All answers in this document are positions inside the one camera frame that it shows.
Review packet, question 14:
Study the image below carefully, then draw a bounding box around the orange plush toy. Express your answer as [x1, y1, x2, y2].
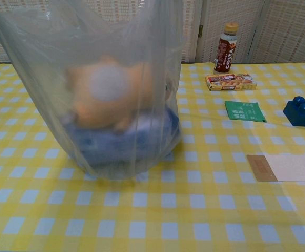
[65, 54, 155, 133]

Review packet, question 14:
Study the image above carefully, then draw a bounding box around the blue plush toy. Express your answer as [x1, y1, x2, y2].
[63, 104, 182, 182]

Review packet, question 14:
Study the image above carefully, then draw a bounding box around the translucent plastic bag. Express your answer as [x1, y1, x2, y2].
[0, 0, 187, 182]

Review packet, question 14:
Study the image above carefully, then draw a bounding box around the yellow white checkered tablecloth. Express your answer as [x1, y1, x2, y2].
[0, 62, 305, 252]

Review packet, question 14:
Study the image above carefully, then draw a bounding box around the yellow curry roux box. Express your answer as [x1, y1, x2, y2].
[205, 73, 258, 92]

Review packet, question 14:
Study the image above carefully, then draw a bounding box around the green paper sachet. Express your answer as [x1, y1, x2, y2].
[224, 100, 268, 123]

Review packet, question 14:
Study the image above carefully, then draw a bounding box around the brown coffee drink bottle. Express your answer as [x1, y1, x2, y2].
[213, 22, 240, 75]

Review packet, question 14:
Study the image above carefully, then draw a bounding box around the blue toy building brick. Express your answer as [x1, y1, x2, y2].
[282, 96, 305, 128]

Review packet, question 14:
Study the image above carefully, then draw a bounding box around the white and brown paper tag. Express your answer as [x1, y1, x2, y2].
[246, 153, 305, 182]

